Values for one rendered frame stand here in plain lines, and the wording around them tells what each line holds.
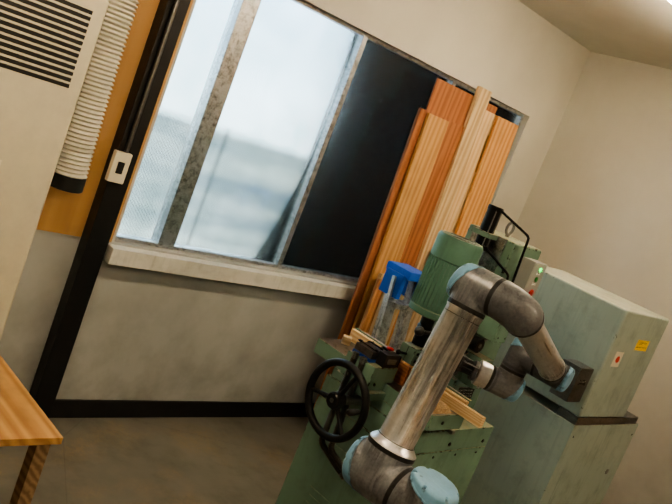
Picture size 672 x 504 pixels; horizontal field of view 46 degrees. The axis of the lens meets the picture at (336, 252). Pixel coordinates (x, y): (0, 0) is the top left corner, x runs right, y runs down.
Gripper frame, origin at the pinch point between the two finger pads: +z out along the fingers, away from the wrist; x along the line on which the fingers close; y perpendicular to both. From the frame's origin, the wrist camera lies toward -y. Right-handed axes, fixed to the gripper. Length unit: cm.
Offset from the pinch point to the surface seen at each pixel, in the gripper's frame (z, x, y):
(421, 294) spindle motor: 6.7, -14.7, -13.1
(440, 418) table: -15.9, 19.7, 5.1
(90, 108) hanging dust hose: 147, -23, -21
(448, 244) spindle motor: 6.4, -35.3, -9.1
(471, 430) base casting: -35, 25, -26
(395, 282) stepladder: 10, -8, -104
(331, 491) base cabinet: 4, 66, -12
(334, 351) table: 25.5, 20.2, -23.4
